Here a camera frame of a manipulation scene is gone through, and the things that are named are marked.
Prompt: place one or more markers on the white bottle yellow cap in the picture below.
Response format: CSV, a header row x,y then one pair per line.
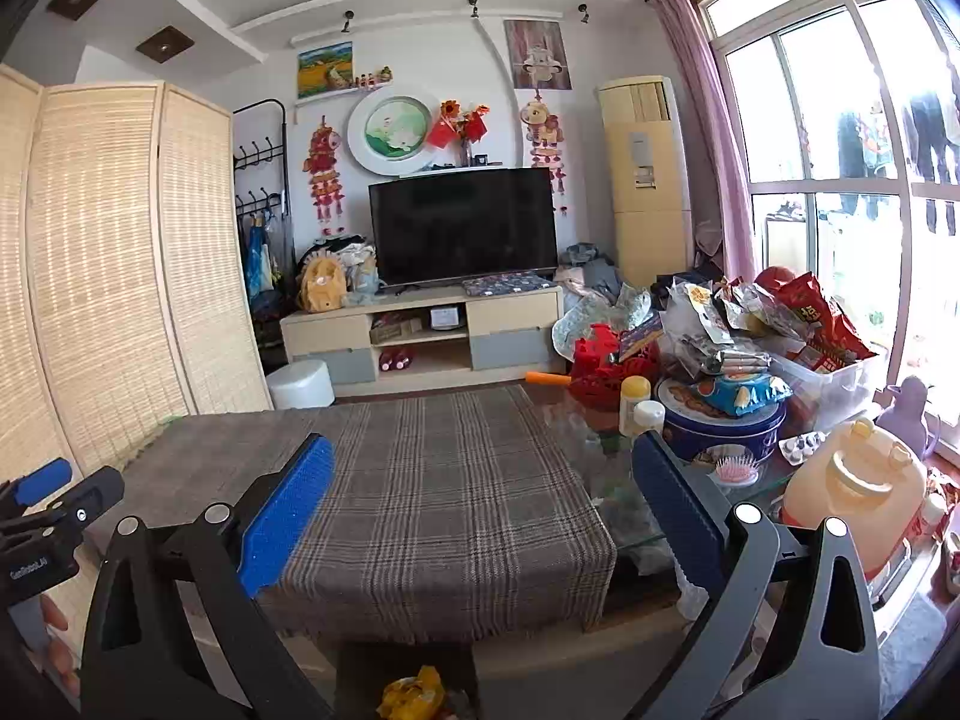
x,y
633,391

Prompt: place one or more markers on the cream tv cabinet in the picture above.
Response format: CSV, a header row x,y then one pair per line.
x,y
429,339

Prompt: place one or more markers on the yellow plush backpack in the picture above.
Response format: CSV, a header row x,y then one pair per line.
x,y
322,284

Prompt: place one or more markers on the pink curtain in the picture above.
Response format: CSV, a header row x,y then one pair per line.
x,y
698,65

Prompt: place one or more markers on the cream standing air conditioner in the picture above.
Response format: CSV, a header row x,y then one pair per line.
x,y
650,194

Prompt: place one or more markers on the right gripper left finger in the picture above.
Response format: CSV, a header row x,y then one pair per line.
x,y
175,630

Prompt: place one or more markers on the white round stool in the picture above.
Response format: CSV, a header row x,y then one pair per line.
x,y
301,385

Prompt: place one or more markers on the red snack bags pile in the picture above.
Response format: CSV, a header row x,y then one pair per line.
x,y
830,340

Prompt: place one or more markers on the yellow paper bag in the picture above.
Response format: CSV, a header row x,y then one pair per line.
x,y
421,697

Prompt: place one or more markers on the red hanging ornament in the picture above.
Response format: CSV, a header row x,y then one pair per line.
x,y
325,188

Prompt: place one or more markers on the person's left hand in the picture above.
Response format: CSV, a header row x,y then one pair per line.
x,y
58,654

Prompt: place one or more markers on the bamboo folding screen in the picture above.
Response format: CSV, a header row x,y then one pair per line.
x,y
123,300

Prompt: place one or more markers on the black flat television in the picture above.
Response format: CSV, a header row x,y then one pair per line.
x,y
452,225

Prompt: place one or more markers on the blue cookie tin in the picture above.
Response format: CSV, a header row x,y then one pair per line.
x,y
691,426

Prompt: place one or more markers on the grey plaid tablecloth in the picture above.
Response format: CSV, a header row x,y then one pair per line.
x,y
450,517

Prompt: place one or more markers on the black trash bin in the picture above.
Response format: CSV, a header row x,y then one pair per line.
x,y
392,680

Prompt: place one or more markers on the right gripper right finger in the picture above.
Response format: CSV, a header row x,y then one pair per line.
x,y
821,660

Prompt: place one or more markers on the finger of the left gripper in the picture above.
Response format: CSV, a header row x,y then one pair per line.
x,y
20,494

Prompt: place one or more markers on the orange plastic jug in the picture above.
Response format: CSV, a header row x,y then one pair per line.
x,y
866,477

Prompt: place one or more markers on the round white wall plate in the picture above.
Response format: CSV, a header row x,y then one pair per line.
x,y
387,132

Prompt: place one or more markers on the black coat rack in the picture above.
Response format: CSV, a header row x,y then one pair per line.
x,y
262,195

